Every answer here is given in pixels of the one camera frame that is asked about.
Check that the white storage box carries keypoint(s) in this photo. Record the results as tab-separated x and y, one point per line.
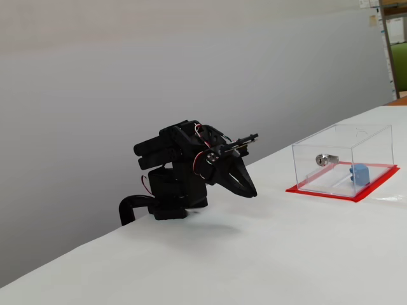
395	30

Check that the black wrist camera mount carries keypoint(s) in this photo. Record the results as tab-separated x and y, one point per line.
249	138

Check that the transparent plastic box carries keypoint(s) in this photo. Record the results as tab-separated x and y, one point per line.
365	143

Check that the beige paper sticker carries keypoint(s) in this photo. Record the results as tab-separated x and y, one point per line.
372	20

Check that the blue lego brick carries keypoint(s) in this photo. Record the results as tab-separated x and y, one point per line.
361	176

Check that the green panel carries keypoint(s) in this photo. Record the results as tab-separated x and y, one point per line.
400	66

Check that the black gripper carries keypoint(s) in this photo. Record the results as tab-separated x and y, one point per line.
223	171

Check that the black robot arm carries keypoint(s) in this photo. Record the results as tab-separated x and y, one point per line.
178	190

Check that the silver cylinder lock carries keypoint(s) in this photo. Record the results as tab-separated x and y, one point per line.
321	159

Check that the red tape square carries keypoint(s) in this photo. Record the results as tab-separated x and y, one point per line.
359	198

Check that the black table clamp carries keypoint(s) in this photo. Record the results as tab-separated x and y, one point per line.
125	206

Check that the brown wooden table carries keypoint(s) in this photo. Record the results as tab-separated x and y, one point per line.
397	101

